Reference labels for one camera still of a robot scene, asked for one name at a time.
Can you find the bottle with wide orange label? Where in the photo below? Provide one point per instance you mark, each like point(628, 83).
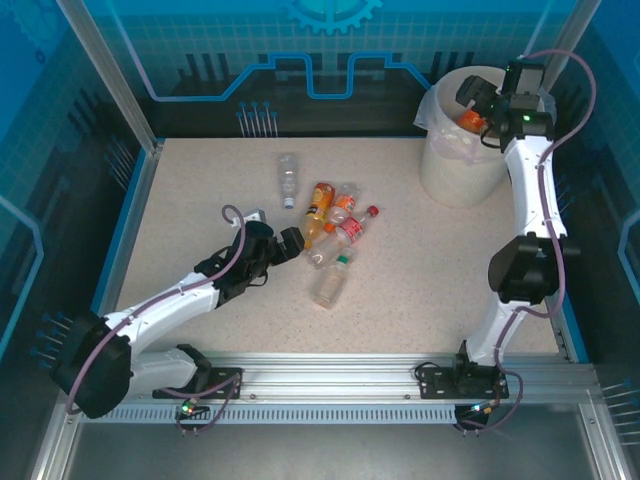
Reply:
point(471, 120)

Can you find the clear crushed bottle white cap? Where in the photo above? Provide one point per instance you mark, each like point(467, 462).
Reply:
point(288, 175)

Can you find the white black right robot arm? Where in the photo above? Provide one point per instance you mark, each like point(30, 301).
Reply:
point(530, 185)

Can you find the white ribbed waste bin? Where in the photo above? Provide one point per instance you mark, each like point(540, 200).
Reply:
point(460, 175)

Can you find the orange juice bottle black label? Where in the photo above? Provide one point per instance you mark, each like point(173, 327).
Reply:
point(317, 215)

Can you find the clear bottle green cap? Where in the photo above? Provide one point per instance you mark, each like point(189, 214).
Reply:
point(327, 287)

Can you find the base connector with LEDs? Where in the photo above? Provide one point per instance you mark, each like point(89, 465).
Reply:
point(480, 407)
point(189, 409)

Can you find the aluminium frame post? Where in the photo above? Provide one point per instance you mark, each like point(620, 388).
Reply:
point(575, 20)
point(117, 75)

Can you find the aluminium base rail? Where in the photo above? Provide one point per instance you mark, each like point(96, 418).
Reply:
point(325, 375)

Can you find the aluminium frame beam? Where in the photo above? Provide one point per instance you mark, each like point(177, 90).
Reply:
point(607, 450)
point(52, 445)

